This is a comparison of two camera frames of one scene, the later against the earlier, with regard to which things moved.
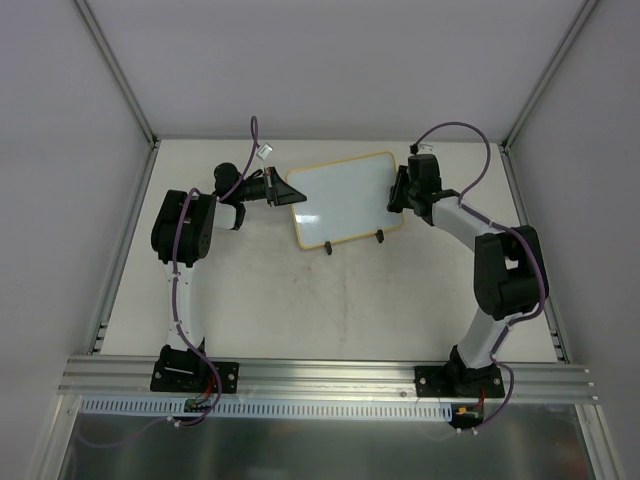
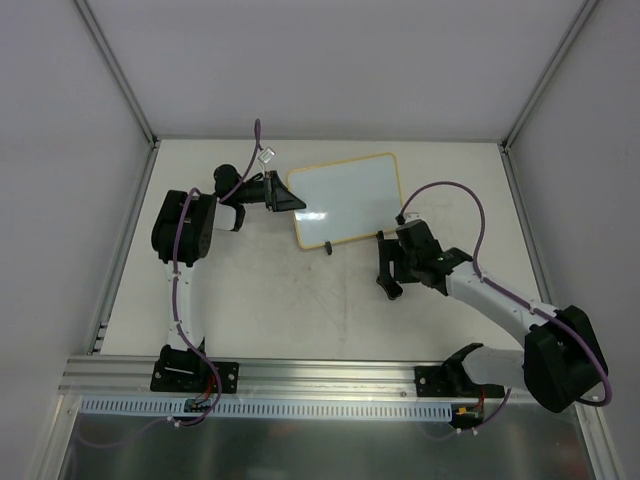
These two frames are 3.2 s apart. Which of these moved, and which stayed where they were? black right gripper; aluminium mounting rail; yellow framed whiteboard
Moved: black right gripper
Stayed: yellow framed whiteboard; aluminium mounting rail
